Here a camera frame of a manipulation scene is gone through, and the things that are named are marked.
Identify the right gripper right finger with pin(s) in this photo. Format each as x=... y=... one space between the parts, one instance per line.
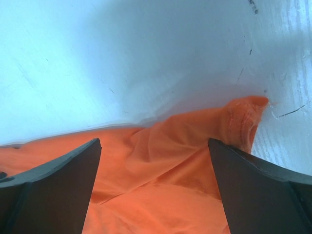
x=260 y=197

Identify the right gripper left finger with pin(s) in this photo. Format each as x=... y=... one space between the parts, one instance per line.
x=52 y=198

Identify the orange t shirt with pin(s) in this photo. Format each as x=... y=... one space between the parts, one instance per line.
x=154 y=180

